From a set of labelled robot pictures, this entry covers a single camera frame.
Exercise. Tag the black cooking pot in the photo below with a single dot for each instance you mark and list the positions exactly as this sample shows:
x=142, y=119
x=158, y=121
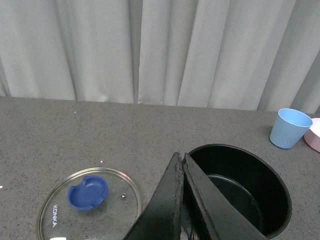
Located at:
x=250, y=185

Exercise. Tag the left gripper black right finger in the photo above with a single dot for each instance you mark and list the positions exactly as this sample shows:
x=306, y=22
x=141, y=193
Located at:
x=211, y=215

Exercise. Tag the grey pleated curtain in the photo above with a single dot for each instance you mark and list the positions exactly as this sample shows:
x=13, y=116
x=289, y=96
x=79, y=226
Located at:
x=228, y=54

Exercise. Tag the pink bowl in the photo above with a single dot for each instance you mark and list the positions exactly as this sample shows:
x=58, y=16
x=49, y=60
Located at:
x=312, y=136

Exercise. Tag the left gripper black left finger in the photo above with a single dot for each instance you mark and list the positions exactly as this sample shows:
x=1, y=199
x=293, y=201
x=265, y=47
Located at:
x=161, y=219

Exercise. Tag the glass lid with blue knob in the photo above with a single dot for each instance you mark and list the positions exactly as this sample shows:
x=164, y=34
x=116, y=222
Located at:
x=97, y=203

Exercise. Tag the light blue cup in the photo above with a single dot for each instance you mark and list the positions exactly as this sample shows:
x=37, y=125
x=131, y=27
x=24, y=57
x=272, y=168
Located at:
x=289, y=127

